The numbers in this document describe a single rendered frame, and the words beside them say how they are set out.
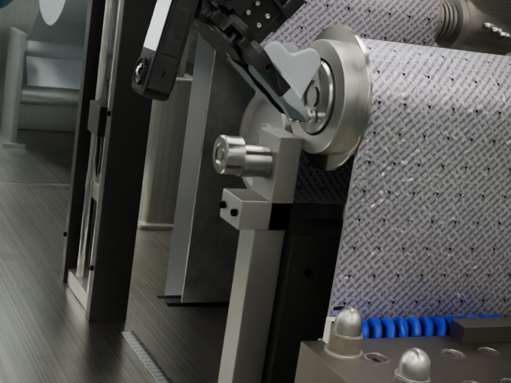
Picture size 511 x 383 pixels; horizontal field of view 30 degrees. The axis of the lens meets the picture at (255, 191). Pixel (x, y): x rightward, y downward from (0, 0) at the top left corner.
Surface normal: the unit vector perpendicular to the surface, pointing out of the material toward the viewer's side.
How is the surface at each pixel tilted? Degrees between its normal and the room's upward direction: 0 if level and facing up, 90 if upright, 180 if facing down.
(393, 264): 90
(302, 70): 90
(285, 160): 90
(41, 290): 0
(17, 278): 0
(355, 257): 90
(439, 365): 0
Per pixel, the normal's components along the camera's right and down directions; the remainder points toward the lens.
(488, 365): 0.15, -0.96
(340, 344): -0.58, 0.10
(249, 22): 0.41, 0.26
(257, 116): -0.90, -0.04
